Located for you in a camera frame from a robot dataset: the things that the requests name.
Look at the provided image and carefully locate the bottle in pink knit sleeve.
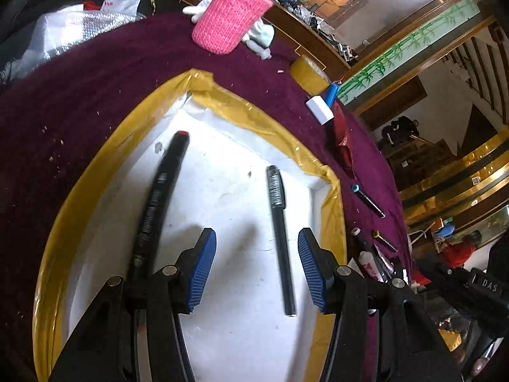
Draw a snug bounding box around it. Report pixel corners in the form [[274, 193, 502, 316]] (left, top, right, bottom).
[[192, 0, 274, 55]]

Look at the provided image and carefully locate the person in red coat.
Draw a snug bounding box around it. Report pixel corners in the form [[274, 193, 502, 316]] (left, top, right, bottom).
[[439, 230, 482, 268]]

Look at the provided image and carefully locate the yellow packing tape roll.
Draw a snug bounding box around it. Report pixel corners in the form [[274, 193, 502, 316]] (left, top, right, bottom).
[[289, 55, 331, 96]]

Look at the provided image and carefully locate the white tray with yellow tape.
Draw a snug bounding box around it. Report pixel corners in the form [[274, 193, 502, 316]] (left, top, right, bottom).
[[32, 69, 346, 381]]

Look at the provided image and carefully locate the black marker red cap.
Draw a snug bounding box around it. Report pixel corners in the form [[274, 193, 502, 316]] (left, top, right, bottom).
[[127, 131, 190, 285]]

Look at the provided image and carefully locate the bubble wrap package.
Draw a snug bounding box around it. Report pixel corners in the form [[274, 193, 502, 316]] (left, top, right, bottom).
[[1, 6, 145, 85]]

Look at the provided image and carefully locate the white tube orange cap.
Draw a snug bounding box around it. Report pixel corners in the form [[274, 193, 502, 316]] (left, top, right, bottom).
[[358, 251, 388, 283]]

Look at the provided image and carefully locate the white eraser block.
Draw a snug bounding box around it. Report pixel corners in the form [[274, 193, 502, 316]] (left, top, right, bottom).
[[305, 95, 334, 125]]

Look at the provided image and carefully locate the thin black pen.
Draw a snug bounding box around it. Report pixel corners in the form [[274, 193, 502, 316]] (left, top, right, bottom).
[[266, 165, 297, 316]]

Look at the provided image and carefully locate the maroon velvet tablecloth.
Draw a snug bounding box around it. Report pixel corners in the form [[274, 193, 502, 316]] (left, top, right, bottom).
[[1, 12, 410, 381]]

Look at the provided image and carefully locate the wooden counter with clutter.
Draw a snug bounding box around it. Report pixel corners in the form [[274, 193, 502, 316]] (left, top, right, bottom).
[[142, 0, 359, 81]]

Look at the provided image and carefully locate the blue small box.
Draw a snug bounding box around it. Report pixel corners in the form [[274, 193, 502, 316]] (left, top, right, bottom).
[[324, 81, 342, 108]]

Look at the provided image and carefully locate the red foil packet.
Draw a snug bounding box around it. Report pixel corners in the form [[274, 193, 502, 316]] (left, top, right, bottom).
[[332, 101, 355, 180]]

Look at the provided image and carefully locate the black marker yellow cap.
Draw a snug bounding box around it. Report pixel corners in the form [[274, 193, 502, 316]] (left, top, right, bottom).
[[372, 230, 398, 253]]

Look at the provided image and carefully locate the black marker blue cap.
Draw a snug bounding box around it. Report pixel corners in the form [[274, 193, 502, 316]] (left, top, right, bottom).
[[351, 184, 386, 218]]

